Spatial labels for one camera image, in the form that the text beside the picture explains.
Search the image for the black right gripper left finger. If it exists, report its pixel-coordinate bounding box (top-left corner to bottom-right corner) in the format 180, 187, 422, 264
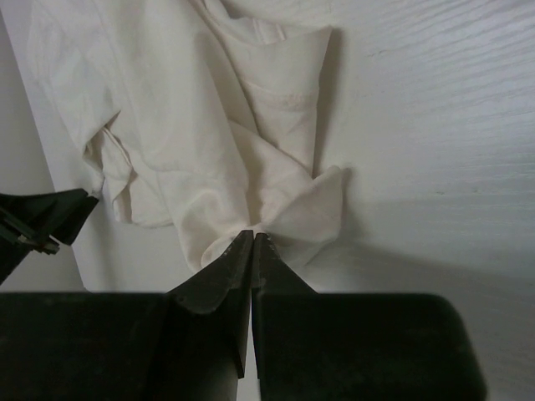
1, 231, 254, 400

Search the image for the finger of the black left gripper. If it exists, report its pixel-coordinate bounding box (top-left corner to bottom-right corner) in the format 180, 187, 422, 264
1, 189, 99, 282

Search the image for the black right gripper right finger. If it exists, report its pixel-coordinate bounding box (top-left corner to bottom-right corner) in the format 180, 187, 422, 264
252, 234, 488, 400

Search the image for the white t shirt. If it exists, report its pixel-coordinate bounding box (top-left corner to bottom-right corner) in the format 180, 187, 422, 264
28, 1, 343, 271

